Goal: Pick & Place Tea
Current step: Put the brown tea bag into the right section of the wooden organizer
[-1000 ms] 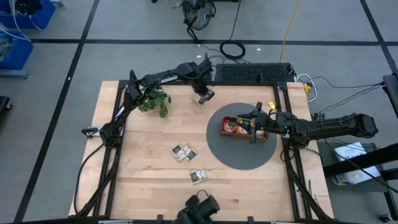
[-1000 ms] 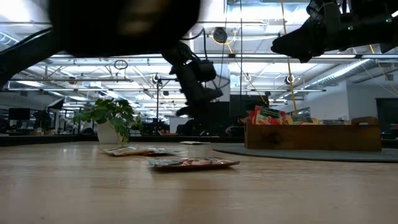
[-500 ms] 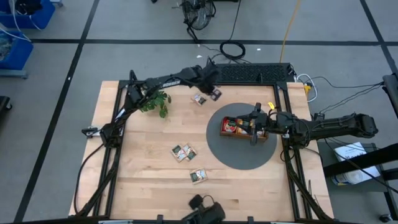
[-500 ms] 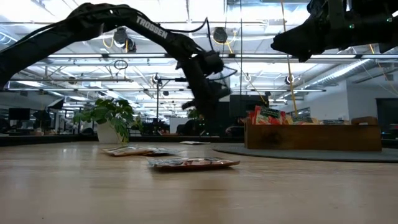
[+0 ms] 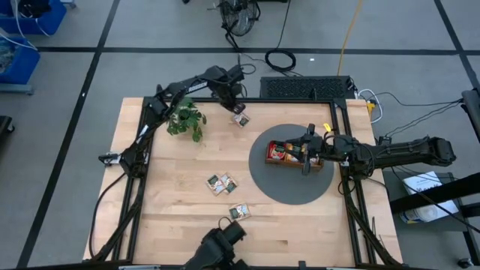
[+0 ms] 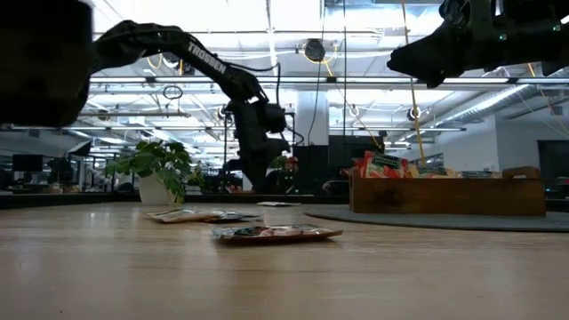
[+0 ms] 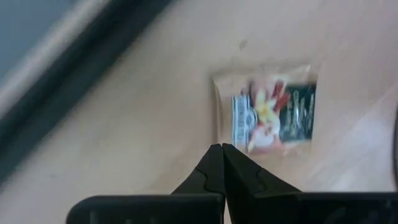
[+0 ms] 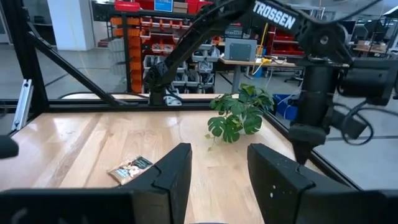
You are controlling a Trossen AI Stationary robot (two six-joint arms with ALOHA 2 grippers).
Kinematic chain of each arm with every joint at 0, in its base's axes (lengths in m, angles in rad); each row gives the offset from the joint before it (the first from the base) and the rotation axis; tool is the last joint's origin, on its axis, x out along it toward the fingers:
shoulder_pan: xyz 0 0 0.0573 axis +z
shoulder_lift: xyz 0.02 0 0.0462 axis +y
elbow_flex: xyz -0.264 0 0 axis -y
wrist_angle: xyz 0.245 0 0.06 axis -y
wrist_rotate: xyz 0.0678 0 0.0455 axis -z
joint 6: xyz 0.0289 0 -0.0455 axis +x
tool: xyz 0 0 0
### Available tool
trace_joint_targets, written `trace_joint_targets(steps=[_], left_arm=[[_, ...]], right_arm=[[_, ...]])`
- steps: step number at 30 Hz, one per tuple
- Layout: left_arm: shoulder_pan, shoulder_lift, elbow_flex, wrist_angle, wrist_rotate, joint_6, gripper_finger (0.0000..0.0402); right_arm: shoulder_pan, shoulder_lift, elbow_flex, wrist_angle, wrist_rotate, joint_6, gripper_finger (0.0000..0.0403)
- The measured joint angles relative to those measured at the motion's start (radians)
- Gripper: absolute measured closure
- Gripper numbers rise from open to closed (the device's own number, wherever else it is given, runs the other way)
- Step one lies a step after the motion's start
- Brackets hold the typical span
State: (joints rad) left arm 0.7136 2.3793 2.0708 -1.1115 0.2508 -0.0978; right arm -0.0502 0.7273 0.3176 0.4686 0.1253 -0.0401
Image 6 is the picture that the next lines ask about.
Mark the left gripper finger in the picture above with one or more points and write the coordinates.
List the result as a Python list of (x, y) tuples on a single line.
[(261, 180)]

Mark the orange tea packet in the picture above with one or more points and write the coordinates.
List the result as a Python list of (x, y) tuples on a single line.
[(427, 174)]

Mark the red tea packet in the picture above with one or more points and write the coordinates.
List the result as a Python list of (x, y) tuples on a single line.
[(378, 171)]

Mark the wooden compartment tray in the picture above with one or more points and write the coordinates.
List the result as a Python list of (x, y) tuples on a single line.
[(444, 197)]

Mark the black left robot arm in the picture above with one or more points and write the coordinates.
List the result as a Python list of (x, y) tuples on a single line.
[(209, 60)]

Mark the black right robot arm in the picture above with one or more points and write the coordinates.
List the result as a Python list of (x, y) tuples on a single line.
[(533, 11)]

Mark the distant green plant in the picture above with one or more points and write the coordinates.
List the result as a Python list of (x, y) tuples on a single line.
[(279, 163)]

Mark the person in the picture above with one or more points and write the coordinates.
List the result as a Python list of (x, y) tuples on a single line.
[(292, 162)]

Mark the black cabinet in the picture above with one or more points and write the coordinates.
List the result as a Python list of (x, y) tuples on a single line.
[(311, 171)]

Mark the long ceiling light bar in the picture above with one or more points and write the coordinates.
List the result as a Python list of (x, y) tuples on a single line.
[(133, 129), (355, 80)]

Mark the large black monitor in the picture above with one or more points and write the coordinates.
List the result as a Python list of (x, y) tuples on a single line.
[(342, 151)]

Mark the green potted plant white pot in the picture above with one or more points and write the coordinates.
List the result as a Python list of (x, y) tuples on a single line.
[(155, 186)]

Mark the round grey woven mat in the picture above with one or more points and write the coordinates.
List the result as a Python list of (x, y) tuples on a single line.
[(444, 222)]

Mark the small black monitor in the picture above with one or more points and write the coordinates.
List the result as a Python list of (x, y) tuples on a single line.
[(27, 163)]

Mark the black gantry frame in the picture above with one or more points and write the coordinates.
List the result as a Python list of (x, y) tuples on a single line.
[(225, 146)]

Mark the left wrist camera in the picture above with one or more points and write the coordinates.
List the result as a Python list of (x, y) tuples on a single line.
[(274, 117)]

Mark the dark wall screen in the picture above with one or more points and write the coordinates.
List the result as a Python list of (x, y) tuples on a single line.
[(553, 160)]

